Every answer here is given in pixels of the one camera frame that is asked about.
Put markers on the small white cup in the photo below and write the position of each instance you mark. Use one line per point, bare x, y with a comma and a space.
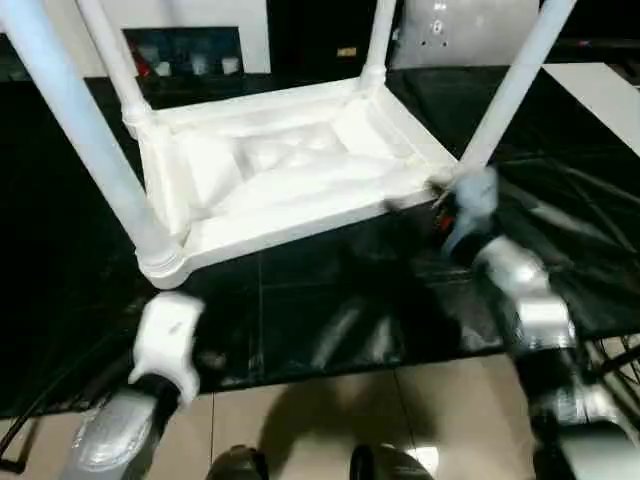
199, 64
165, 67
229, 65

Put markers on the white flat board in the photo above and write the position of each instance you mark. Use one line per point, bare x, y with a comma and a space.
600, 95

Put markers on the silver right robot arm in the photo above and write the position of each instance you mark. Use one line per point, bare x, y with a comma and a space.
530, 295

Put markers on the black furniture with yellow label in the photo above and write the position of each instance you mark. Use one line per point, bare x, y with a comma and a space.
325, 25

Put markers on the white plastic table top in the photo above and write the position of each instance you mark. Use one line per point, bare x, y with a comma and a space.
280, 150

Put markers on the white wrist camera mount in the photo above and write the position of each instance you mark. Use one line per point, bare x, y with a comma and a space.
165, 330
477, 192

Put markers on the dark robot foot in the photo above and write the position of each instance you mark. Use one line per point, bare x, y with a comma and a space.
392, 465
237, 465

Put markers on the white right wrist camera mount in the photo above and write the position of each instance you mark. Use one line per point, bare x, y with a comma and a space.
477, 192

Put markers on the black metal stand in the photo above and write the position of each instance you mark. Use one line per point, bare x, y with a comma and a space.
615, 360

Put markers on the white glass-door cabinet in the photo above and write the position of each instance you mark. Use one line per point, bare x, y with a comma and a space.
252, 30

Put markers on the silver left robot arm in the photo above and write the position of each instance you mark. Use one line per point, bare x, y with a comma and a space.
110, 435

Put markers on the black work mat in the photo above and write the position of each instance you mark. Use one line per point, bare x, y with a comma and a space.
300, 310

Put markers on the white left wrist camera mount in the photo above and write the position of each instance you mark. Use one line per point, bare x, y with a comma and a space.
165, 330

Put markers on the black floor stand leg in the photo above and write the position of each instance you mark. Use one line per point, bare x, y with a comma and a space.
20, 425

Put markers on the white plastic table leg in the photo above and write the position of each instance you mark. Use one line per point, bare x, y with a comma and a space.
112, 65
100, 150
515, 85
379, 45

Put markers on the dark left robot foot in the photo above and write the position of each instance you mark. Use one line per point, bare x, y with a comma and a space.
237, 465

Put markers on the dark right robot foot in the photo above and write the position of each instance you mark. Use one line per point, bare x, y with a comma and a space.
392, 465

